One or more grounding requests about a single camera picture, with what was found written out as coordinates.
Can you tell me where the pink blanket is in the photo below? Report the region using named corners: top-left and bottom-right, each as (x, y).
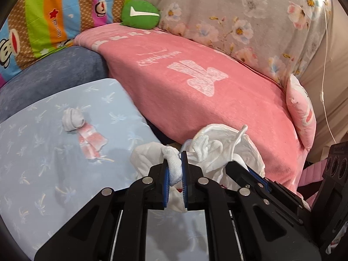
top-left (74, 23), bottom-right (308, 193)

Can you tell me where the blue grey cushion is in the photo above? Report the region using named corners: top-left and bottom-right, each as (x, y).
top-left (0, 46), bottom-right (109, 124)

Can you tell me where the white pink striped sock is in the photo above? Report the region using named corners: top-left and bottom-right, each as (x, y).
top-left (62, 108), bottom-right (108, 160)

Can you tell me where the pink printed pillow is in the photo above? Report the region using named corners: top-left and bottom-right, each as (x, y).
top-left (285, 73), bottom-right (317, 152)

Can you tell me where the grey floral quilt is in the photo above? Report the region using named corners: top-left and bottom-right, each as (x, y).
top-left (132, 0), bottom-right (333, 86)

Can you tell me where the white cable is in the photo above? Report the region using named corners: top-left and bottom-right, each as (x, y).
top-left (319, 0), bottom-right (336, 143)

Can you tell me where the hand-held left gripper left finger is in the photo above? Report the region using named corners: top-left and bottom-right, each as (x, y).
top-left (34, 160), bottom-right (171, 261)

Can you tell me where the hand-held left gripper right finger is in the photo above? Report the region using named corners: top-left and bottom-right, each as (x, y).
top-left (181, 151), bottom-right (322, 261)

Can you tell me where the white plastic bag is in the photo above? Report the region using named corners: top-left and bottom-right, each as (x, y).
top-left (130, 124), bottom-right (266, 189)

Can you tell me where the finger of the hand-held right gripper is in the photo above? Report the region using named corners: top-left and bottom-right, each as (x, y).
top-left (247, 168), bottom-right (312, 224)
top-left (225, 161), bottom-right (266, 191)

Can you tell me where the pink quilted cloth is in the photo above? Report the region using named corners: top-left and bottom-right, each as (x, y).
top-left (298, 160), bottom-right (329, 210)

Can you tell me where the green round cushion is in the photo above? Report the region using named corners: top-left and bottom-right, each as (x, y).
top-left (121, 0), bottom-right (161, 30)

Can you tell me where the colourful monkey print blanket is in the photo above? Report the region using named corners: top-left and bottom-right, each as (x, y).
top-left (0, 0), bottom-right (139, 87)

